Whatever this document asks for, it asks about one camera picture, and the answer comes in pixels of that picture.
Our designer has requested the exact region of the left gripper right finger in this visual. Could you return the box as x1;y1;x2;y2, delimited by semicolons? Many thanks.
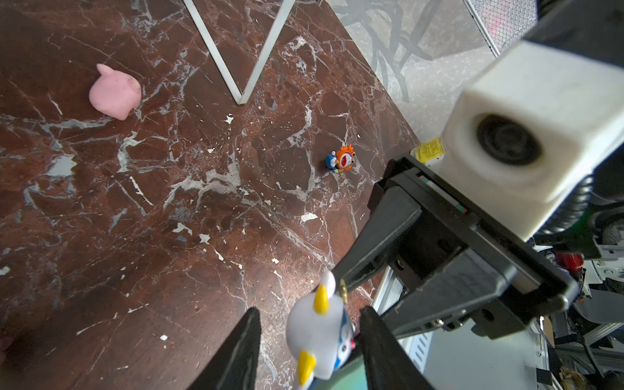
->
357;306;434;390

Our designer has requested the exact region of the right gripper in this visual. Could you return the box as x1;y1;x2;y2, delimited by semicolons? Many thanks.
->
332;155;579;339

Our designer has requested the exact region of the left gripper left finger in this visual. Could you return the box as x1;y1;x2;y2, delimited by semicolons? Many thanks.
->
188;307;262;390

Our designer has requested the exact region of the white hooded blue cat figurine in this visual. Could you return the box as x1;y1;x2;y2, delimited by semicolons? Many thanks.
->
286;271;356;389

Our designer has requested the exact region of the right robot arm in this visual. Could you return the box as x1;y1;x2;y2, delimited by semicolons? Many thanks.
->
332;1;623;339

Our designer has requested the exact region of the pink pig toy near shelf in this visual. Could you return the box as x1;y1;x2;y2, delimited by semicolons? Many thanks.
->
89;63;142;121

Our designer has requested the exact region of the white two-tier metal shelf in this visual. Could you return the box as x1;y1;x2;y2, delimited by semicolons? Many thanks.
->
184;1;295;106

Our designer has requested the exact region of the green sponge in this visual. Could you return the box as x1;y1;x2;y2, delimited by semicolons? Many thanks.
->
315;358;368;390

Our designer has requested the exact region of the green tape roll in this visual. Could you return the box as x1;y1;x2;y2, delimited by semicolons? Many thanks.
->
410;135;446;164

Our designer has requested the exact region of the orange crab blue cat figurine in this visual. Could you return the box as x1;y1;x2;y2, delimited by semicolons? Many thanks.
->
325;145;356;173

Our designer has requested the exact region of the white wire mesh basket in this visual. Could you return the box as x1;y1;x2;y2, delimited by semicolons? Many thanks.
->
463;0;537;57

